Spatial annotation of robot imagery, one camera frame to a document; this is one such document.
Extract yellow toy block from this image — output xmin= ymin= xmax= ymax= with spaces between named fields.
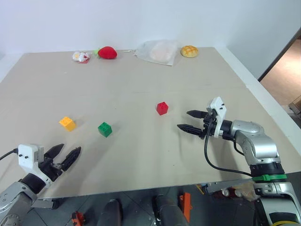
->
xmin=59 ymin=116 xmax=77 ymax=132

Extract yellow pineapple bun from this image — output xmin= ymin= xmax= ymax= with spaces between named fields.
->
xmin=180 ymin=45 xmax=200 ymax=58

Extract white mesh bag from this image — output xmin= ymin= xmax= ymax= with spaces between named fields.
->
xmin=124 ymin=40 xmax=182 ymax=67

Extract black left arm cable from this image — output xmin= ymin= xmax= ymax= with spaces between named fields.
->
xmin=0 ymin=148 xmax=19 ymax=161

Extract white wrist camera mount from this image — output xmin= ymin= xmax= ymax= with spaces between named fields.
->
xmin=206 ymin=96 xmax=227 ymax=138
xmin=17 ymin=144 xmax=52 ymax=188

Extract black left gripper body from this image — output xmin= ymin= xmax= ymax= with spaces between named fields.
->
xmin=38 ymin=155 xmax=64 ymax=182

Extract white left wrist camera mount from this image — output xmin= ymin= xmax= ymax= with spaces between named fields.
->
xmin=17 ymin=144 xmax=52 ymax=188

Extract dark rounded robot leg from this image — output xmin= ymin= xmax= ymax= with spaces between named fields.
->
xmin=96 ymin=199 xmax=123 ymax=226
xmin=153 ymin=194 xmax=190 ymax=226

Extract red toy block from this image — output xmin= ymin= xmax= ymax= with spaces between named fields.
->
xmin=156 ymin=101 xmax=169 ymax=116

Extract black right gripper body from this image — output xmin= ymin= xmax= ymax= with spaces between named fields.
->
xmin=198 ymin=109 xmax=218 ymax=139

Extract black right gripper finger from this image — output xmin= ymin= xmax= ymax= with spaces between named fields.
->
xmin=176 ymin=123 xmax=203 ymax=136
xmin=186 ymin=110 xmax=207 ymax=120

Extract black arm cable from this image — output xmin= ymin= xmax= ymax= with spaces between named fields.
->
xmin=203 ymin=122 xmax=254 ymax=176
xmin=0 ymin=148 xmax=19 ymax=161

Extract green toy block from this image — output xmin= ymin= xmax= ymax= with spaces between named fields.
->
xmin=97 ymin=121 xmax=113 ymax=137

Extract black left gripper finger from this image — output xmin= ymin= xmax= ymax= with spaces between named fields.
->
xmin=60 ymin=146 xmax=82 ymax=172
xmin=44 ymin=143 xmax=64 ymax=160

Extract orange clamp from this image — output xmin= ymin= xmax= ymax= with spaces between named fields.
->
xmin=177 ymin=192 xmax=193 ymax=223

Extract small red black object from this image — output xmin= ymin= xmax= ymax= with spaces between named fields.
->
xmin=71 ymin=211 xmax=86 ymax=226

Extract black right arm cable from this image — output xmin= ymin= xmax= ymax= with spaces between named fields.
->
xmin=203 ymin=122 xmax=254 ymax=176

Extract metal table bracket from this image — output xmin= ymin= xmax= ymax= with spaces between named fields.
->
xmin=202 ymin=180 xmax=254 ymax=196
xmin=30 ymin=198 xmax=59 ymax=210

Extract red plush strawberry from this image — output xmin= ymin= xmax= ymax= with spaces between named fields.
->
xmin=92 ymin=46 xmax=118 ymax=59

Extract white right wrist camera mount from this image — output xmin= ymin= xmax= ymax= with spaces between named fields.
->
xmin=206 ymin=96 xmax=227 ymax=138

